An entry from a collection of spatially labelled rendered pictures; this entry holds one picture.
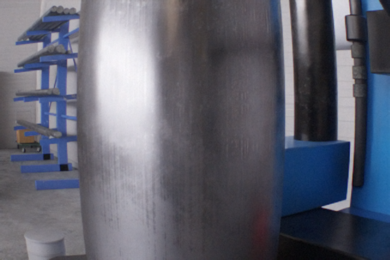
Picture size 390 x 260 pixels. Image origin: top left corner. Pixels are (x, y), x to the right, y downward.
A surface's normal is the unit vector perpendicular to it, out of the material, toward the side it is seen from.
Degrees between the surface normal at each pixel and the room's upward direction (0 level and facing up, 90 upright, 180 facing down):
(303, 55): 90
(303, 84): 90
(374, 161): 90
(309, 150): 90
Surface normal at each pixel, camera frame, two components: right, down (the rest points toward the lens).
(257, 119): 0.62, 0.05
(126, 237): -0.42, 0.07
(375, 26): -0.87, 0.04
